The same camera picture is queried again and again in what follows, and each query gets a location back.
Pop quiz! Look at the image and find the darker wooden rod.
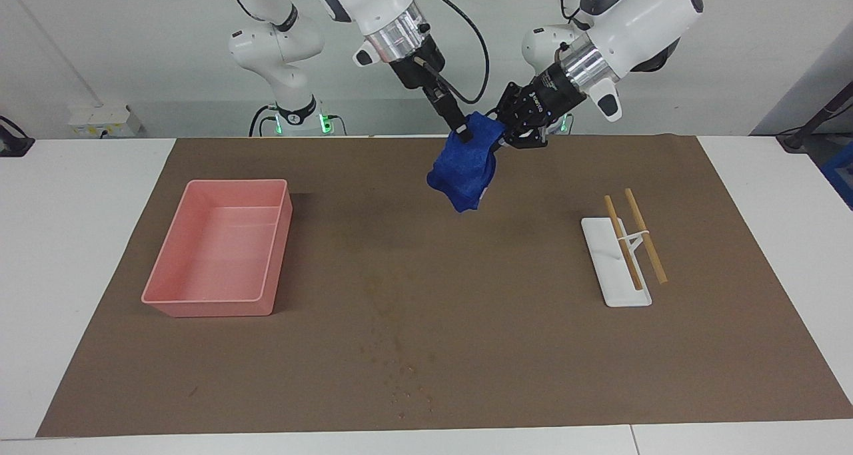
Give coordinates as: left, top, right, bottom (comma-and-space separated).
604, 195, 643, 292

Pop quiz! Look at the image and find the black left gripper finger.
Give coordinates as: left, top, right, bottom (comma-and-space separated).
503, 117, 551, 151
496, 82, 534, 120

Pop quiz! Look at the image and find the black stand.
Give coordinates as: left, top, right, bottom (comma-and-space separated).
776, 81, 853, 153

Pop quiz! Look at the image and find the light wooden rod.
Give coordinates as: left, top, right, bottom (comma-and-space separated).
624, 188, 668, 285

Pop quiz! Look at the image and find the white rack base tray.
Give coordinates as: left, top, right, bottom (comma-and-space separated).
581, 217, 652, 308

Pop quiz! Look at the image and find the brown table mat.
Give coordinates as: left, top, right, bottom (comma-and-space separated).
37, 135, 853, 438

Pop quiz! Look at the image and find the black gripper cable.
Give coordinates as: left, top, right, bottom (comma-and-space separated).
400, 0, 491, 106

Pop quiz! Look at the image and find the blue towel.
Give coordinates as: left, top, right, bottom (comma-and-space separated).
426, 112, 507, 214

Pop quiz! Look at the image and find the white power strip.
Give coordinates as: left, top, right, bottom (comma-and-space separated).
68, 103, 143, 139

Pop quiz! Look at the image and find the pink plastic bin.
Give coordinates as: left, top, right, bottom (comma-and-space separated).
141, 179, 293, 318

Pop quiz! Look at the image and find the blue box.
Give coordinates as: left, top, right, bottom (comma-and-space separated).
820, 142, 853, 211

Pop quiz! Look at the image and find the black object on table edge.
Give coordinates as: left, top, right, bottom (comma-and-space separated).
0, 115, 36, 158

